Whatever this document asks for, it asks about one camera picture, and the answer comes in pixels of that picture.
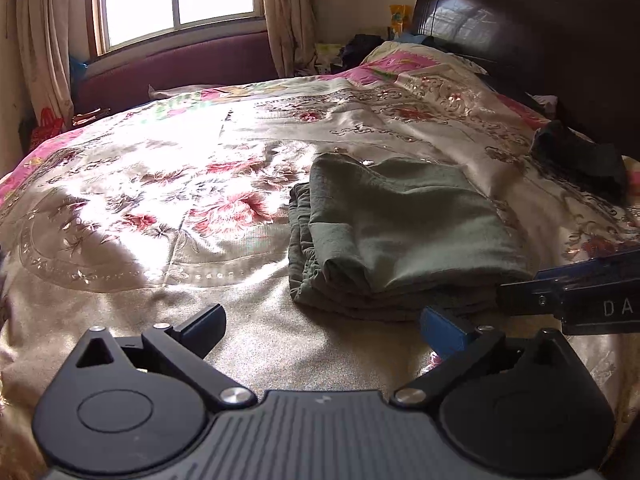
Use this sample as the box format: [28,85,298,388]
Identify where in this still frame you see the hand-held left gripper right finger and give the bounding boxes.
[389,306,584,408]

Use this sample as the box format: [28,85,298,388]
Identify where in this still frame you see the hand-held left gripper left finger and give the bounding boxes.
[74,303,257,409]

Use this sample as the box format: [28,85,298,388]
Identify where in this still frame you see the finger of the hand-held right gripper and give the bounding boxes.
[533,250,640,289]
[497,279,569,317]

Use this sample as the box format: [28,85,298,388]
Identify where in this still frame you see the green pants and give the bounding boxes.
[287,152,534,322]

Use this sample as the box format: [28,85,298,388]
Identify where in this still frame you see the floral satin bedspread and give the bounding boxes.
[0,40,640,462]

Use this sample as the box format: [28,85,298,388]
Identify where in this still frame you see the dark cloth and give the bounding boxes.
[529,119,629,206]

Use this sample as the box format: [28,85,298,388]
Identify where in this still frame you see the shiny brown wrapper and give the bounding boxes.
[72,109,109,126]

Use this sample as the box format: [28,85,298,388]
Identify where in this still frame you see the dark wooden headboard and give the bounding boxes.
[409,0,640,162]

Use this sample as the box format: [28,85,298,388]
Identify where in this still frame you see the red bag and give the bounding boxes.
[29,107,69,149]

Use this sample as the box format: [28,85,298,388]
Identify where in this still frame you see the blue plastic bag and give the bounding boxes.
[68,54,89,84]

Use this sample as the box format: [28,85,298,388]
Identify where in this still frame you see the black clothes pile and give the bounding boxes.
[342,33,386,69]

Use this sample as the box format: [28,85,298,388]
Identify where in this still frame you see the white patterned cloth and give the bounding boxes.
[314,42,346,71]

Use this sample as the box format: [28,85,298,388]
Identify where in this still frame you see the yellow packet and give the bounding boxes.
[388,3,414,39]

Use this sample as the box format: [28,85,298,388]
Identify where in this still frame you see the beige curtain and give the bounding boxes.
[259,0,319,79]
[14,0,76,131]

